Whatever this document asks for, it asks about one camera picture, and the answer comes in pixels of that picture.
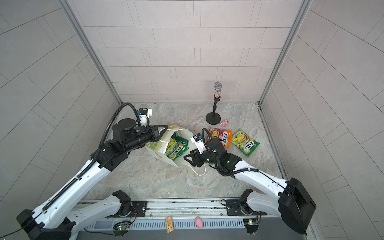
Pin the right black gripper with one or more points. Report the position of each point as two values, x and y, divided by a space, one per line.
195 156

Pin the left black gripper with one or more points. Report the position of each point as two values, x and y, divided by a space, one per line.
152 132

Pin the white paper bag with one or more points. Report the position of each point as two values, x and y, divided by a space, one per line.
158 149

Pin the orange Fox's fruits candy bag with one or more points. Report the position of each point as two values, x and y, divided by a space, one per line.
225 136

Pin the green fox's candy bag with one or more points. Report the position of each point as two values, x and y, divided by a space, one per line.
176 147
244 142

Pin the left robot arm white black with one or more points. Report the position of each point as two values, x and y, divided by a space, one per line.
56 218

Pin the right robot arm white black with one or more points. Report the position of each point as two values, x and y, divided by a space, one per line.
286 199

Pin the black microphone stand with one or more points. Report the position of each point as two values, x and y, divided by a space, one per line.
214 118

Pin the small pink toy figure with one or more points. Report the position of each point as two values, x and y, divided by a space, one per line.
224 123

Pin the pink oval eraser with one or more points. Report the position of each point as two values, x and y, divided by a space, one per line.
199 223

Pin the wooden tag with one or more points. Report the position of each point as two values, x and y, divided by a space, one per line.
169 224

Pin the right circuit board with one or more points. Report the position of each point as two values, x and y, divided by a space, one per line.
251 225

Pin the circuit board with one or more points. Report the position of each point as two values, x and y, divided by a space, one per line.
251 225
121 228

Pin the left circuit board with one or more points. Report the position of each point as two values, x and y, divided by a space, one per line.
121 228

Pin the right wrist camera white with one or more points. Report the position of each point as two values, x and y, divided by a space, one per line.
199 142

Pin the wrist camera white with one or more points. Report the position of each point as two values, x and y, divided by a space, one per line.
199 142
144 115

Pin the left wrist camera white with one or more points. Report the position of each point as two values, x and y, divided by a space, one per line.
144 115

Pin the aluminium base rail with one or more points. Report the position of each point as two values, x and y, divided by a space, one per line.
150 214

